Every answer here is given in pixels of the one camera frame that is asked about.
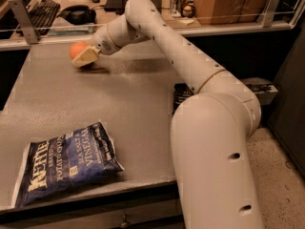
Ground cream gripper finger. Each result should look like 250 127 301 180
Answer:
71 46 99 68

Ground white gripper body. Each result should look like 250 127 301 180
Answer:
91 26 120 55

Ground orange fruit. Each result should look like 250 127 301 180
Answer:
69 42 89 59

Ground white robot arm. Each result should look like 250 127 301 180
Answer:
70 0 264 229

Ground black rxbar chocolate bar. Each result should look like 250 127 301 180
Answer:
173 83 193 113

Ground black headphones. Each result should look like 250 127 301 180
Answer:
58 5 96 25

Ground black laptop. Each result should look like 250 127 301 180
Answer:
104 0 128 11

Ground black keyboard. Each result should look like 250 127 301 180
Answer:
28 0 60 35

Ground metal can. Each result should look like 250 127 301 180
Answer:
170 0 185 17

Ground small round jar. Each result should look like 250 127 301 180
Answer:
182 5 193 18

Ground blue kettle chips bag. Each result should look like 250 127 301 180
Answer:
12 122 123 207

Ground brown cardboard box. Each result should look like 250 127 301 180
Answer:
193 0 267 25

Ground glass barrier panel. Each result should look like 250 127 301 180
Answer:
0 11 296 35

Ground grey metal shelf tray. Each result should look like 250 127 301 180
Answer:
242 77 278 106

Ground left metal bracket post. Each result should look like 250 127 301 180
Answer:
9 0 40 45

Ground table drawer with handle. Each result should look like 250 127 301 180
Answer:
0 185 185 229

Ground right metal bracket post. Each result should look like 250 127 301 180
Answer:
260 0 280 28

